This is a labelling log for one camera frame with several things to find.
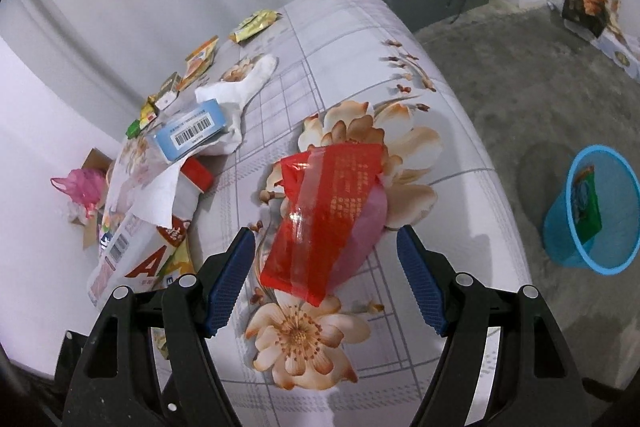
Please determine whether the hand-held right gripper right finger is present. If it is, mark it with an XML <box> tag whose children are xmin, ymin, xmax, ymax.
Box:
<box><xmin>396</xmin><ymin>224</ymin><xmax>586</xmax><ymax>427</ymax></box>

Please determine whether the green snack packet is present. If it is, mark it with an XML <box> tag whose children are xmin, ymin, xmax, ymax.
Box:
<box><xmin>570</xmin><ymin>164</ymin><xmax>603</xmax><ymax>245</ymax></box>

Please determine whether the white tissue paper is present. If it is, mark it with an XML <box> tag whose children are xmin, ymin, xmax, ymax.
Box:
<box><xmin>107</xmin><ymin>162</ymin><xmax>181</xmax><ymax>228</ymax></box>

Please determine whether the white carton with red letter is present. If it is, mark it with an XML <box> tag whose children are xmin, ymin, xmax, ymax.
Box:
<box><xmin>87</xmin><ymin>212</ymin><xmax>196</xmax><ymax>308</ymax></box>

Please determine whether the brown cardboard box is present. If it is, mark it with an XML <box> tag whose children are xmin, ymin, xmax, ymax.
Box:
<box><xmin>67</xmin><ymin>148</ymin><xmax>113</xmax><ymax>250</ymax></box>

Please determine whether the red plastic wrapper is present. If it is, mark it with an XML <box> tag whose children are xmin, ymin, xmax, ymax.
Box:
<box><xmin>259</xmin><ymin>143</ymin><xmax>388</xmax><ymax>307</ymax></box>

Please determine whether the pink plastic bag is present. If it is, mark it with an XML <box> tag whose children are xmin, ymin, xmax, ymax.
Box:
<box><xmin>50</xmin><ymin>168</ymin><xmax>108</xmax><ymax>218</ymax></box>

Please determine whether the small red white box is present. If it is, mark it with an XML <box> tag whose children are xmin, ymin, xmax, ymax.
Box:
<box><xmin>172</xmin><ymin>157</ymin><xmax>215</xmax><ymax>212</ymax></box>

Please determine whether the blue barcode box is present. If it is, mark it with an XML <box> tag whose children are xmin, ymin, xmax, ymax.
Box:
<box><xmin>150</xmin><ymin>99</ymin><xmax>231</xmax><ymax>162</ymax></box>

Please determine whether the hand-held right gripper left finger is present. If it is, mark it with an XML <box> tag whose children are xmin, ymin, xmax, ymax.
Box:
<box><xmin>62</xmin><ymin>227</ymin><xmax>256</xmax><ymax>427</ymax></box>

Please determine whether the orange snack wrapper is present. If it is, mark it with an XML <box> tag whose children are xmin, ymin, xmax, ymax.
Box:
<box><xmin>177</xmin><ymin>57</ymin><xmax>213</xmax><ymax>92</ymax></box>
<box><xmin>185</xmin><ymin>37</ymin><xmax>220</xmax><ymax>62</ymax></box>

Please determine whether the yellow snack wrapper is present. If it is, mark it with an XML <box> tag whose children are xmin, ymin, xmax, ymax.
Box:
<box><xmin>230</xmin><ymin>9</ymin><xmax>278</xmax><ymax>44</ymax></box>
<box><xmin>140</xmin><ymin>94</ymin><xmax>163</xmax><ymax>122</ymax></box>

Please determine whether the blue mesh waste bin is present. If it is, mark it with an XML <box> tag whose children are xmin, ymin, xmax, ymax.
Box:
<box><xmin>542</xmin><ymin>146</ymin><xmax>640</xmax><ymax>277</ymax></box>

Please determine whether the patterned flat carton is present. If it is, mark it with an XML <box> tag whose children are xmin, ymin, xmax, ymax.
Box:
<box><xmin>565</xmin><ymin>19</ymin><xmax>640</xmax><ymax>82</ymax></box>

